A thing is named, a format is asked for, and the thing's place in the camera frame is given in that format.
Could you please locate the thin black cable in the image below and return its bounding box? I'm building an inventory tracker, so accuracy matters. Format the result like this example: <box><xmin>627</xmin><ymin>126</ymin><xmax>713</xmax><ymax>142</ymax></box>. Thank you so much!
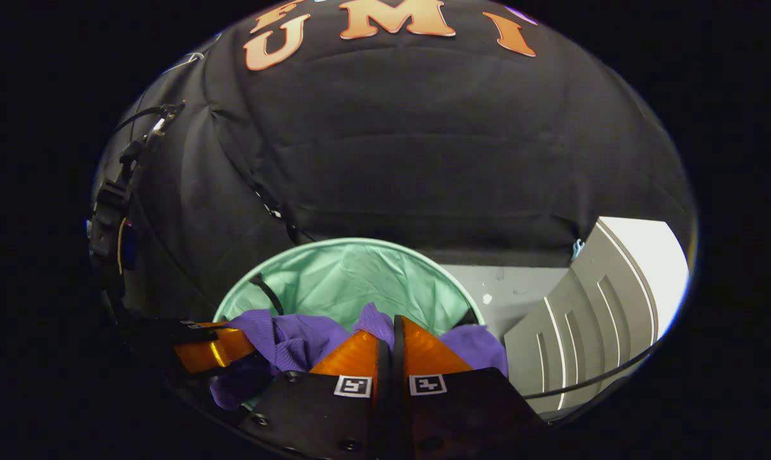
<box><xmin>523</xmin><ymin>339</ymin><xmax>664</xmax><ymax>400</ymax></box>

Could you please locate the green laundry hamper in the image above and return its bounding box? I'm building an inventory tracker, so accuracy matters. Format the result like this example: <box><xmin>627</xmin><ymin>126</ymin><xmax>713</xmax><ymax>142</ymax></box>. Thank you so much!
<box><xmin>213</xmin><ymin>238</ymin><xmax>488</xmax><ymax>410</ymax></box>

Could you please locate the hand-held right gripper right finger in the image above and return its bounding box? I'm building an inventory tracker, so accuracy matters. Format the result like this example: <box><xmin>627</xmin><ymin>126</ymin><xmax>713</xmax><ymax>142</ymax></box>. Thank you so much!
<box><xmin>392</xmin><ymin>315</ymin><xmax>546</xmax><ymax>459</ymax></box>

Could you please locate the white panelled door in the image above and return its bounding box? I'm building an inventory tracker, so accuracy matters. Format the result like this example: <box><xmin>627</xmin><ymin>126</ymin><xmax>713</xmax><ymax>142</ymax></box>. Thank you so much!
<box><xmin>503</xmin><ymin>216</ymin><xmax>689</xmax><ymax>413</ymax></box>

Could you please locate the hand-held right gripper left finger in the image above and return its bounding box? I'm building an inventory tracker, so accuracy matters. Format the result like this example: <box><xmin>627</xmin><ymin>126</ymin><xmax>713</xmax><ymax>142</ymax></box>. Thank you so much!
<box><xmin>238</xmin><ymin>329</ymin><xmax>392</xmax><ymax>459</ymax></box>

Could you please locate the plain black backdrop cloth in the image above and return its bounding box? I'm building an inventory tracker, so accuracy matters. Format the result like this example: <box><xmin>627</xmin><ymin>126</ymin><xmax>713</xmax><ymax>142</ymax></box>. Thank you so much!
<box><xmin>95</xmin><ymin>38</ymin><xmax>303</xmax><ymax>320</ymax></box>

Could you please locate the purple jacket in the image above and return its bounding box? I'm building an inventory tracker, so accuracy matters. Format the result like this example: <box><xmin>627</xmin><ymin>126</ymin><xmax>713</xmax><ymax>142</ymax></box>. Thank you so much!
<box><xmin>210</xmin><ymin>302</ymin><xmax>509</xmax><ymax>411</ymax></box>

